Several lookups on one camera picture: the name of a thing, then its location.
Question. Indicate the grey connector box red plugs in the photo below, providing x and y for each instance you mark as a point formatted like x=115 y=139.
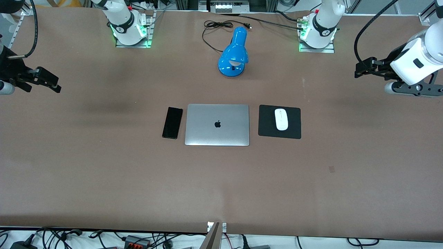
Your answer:
x=136 y=241

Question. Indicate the silver laptop with apple logo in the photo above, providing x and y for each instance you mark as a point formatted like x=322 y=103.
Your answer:
x=217 y=133

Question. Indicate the aluminium frame posts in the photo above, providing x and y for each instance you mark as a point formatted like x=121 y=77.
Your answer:
x=190 y=4

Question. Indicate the perforated aluminium strip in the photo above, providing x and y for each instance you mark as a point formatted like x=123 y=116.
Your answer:
x=15 y=31

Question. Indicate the blue desk lamp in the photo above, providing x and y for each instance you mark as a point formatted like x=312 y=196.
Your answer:
x=235 y=52

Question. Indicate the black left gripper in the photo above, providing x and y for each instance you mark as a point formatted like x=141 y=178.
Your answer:
x=394 y=56

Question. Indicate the white computer mouse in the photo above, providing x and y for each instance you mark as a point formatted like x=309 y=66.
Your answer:
x=281 y=119

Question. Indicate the white power strip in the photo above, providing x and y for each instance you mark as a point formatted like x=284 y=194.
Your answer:
x=228 y=7

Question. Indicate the tapered grey metal post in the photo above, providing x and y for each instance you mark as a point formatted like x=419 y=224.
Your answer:
x=211 y=240

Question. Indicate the black power adapter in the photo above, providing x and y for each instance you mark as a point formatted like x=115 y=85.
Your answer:
x=24 y=245

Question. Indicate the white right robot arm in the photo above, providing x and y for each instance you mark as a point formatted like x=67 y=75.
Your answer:
x=121 y=17

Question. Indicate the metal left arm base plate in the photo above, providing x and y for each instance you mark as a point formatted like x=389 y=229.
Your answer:
x=328 y=50

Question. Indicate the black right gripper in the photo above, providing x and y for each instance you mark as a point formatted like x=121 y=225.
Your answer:
x=9 y=67

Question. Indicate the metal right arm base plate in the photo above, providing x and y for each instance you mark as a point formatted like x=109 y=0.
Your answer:
x=149 y=31

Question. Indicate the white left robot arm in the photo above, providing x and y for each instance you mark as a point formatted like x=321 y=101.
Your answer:
x=325 y=20

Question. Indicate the black mouse pad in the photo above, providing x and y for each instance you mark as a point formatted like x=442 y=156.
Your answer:
x=266 y=131

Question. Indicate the small metal table bracket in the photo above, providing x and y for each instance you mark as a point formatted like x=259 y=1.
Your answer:
x=224 y=226

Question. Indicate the black smartphone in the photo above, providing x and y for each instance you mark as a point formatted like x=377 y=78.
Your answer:
x=172 y=123

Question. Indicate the aluminium corner bracket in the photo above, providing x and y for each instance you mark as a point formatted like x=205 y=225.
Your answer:
x=28 y=12
x=424 y=19

